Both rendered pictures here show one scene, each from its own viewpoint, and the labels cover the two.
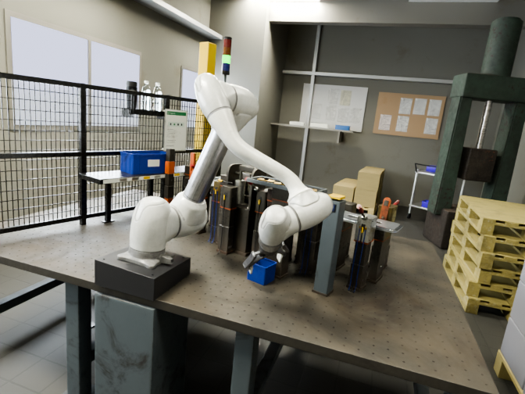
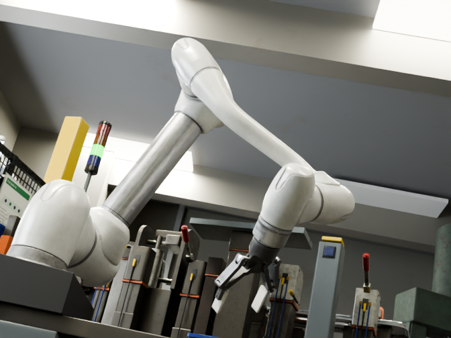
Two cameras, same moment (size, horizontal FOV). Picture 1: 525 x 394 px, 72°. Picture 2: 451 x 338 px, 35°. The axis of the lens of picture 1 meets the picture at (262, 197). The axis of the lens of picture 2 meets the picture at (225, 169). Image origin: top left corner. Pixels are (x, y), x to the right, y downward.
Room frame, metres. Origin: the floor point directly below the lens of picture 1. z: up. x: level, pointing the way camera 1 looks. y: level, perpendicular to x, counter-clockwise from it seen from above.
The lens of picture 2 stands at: (-0.34, 0.43, 0.40)
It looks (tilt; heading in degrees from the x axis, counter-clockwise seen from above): 24 degrees up; 348
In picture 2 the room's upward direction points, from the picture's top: 13 degrees clockwise
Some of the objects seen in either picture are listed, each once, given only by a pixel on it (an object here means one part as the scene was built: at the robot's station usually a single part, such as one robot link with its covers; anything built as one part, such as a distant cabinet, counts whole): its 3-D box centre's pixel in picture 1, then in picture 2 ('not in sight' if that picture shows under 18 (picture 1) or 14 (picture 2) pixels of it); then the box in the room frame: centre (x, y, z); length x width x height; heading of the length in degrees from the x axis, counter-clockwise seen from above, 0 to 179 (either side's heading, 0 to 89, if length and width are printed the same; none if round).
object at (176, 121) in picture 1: (175, 130); (7, 215); (2.74, 0.70, 1.30); 0.23 x 0.02 x 0.31; 147
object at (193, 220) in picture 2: (285, 184); (251, 233); (1.69, -0.11, 1.16); 0.37 x 0.14 x 0.02; 57
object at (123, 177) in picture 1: (151, 173); not in sight; (2.42, 0.77, 1.02); 0.90 x 0.22 x 0.03; 147
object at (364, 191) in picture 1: (358, 188); not in sight; (6.61, -1.76, 0.37); 1.19 x 0.85 x 0.73; 163
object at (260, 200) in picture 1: (261, 224); (186, 319); (1.90, -0.01, 0.89); 0.12 x 0.07 x 0.38; 147
